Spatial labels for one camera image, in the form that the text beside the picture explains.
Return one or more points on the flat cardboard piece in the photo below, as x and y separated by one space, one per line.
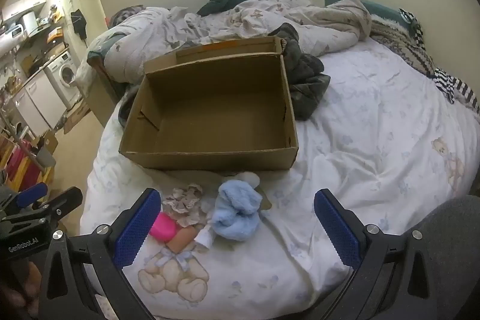
75 117

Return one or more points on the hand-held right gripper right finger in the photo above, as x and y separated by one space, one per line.
337 230

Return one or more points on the black and white striped cloth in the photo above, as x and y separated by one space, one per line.
453 87

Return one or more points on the crumpled floral duvet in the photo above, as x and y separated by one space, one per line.
168 27

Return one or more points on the light blue plush toy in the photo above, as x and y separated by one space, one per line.
234 215

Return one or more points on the knitted patterned blanket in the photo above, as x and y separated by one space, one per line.
405 42

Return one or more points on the wooden bed frame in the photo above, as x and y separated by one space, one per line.
101 95

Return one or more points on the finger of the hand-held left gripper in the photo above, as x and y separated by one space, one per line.
67 198
32 192

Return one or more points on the doll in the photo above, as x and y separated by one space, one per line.
185 205

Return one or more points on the cardboard box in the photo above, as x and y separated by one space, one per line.
217 110

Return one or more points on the pink and yellow rack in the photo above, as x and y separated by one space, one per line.
18 162

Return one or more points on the black hanging garment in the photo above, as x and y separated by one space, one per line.
79 24

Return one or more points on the white kitchen appliance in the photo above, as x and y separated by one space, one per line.
28 22

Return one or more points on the white cabinet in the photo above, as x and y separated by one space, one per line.
41 102

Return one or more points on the grey patterned pillow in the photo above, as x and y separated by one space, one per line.
125 12

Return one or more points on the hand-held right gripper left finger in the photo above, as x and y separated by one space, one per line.
133 230

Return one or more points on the white washing machine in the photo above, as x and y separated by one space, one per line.
65 74

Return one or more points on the dark checkered cloth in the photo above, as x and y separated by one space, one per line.
410 22

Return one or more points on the dark quilted jacket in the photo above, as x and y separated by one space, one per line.
303 80

